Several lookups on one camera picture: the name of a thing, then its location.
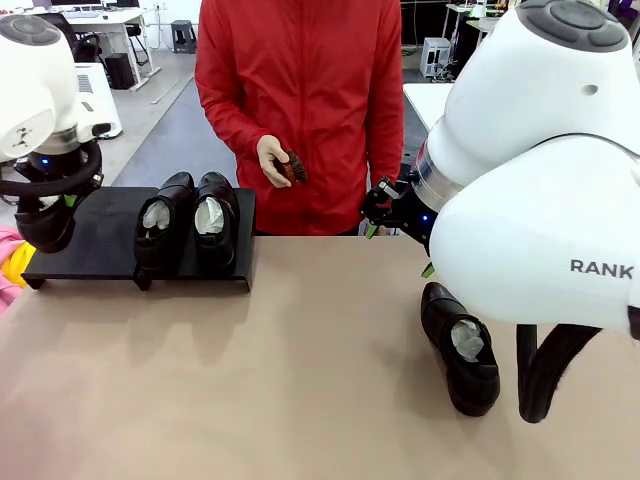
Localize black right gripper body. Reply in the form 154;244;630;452
388;181;439;249

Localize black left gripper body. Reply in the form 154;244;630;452
16;147;90;202

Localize black leather buckle shoe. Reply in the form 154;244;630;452
13;198;78;255
132;171;197;277
191;171;243;274
419;281;503;418

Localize brown wooden shoe brush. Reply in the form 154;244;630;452
280;148;308;188

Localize person's right forearm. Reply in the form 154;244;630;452
195;79;271;157

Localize person's left forearm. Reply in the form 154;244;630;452
367;114;405;187

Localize black shoe stand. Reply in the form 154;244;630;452
20;186;258;296

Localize person's right hand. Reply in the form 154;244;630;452
255;133;294;190

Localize white vented appliance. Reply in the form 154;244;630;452
73;62;125;141

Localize yellow fabric item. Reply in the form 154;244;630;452
1;241;35;290

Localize white table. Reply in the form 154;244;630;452
402;82;456;151

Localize pink fabric item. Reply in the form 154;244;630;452
0;224;27;321

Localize black computer tower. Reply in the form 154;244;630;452
103;52;137;91

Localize black office chair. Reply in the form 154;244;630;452
37;12;105;65

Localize person in red jacket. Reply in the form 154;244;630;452
193;0;406;237

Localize white computer case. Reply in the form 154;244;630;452
421;36;454;80

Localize white office desk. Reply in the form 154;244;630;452
58;7;162;92

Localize grey plastic stool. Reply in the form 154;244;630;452
170;19;199;55

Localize black left arm cable sleeve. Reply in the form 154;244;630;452
0;141;105;200

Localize black arm cable sleeve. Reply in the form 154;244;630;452
0;141;105;200
515;304;640;425

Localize black right arm cable sleeve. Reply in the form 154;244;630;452
515;304;640;425

